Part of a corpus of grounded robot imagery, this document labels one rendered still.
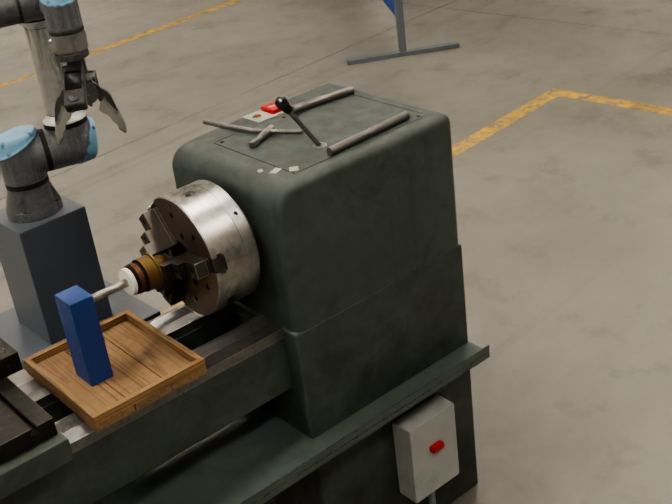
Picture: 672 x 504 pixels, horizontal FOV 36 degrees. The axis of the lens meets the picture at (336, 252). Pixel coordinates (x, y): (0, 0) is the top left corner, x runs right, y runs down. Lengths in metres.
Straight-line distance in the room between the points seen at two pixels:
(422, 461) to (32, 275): 1.20
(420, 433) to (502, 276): 1.65
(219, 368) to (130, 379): 0.21
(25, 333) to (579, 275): 2.36
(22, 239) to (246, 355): 0.70
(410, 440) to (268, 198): 0.86
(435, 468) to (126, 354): 0.99
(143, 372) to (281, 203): 0.52
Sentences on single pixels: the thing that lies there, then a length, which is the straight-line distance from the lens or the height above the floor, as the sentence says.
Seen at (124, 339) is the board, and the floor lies 0.89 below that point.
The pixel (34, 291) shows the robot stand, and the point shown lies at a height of 0.92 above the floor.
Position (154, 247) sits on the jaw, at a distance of 2.55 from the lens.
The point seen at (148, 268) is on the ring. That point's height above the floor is 1.11.
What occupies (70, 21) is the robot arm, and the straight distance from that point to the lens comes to 2.31.
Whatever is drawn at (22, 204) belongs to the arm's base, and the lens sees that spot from 2.92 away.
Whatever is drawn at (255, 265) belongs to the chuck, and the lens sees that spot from 2.52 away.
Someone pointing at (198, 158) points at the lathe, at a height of 1.24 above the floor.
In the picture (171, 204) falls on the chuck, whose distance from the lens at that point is 2.51.
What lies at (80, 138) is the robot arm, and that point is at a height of 1.29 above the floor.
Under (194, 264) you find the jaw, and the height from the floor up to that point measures 1.12.
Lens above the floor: 2.24
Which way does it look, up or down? 28 degrees down
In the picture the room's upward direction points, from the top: 8 degrees counter-clockwise
